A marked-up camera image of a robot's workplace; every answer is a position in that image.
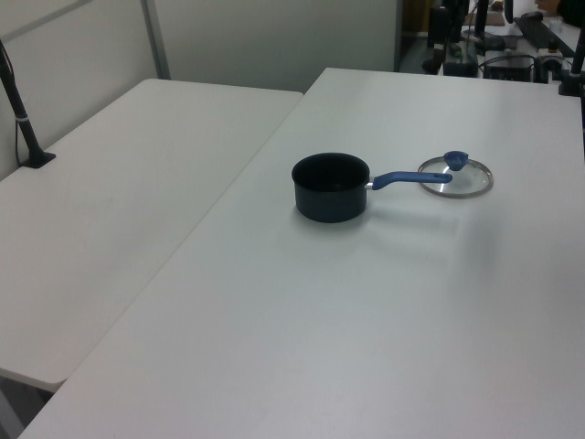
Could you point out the black camera pole with base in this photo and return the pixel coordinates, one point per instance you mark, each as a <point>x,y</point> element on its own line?
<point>25,129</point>

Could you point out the black keyboard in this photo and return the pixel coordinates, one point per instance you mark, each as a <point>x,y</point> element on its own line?
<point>535,32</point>

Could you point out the glass lid with blue knob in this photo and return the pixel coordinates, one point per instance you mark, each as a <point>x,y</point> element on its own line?
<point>455,160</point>

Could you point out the black monitor stand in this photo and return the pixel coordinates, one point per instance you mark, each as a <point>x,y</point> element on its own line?
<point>482,23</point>

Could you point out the black clamped pole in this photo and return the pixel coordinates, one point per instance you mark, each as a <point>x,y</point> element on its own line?
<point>577,59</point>

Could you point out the black electronics box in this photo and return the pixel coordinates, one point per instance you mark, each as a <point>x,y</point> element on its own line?
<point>507,68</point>

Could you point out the black computer mouse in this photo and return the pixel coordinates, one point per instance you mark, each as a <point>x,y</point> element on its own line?
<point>532,15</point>

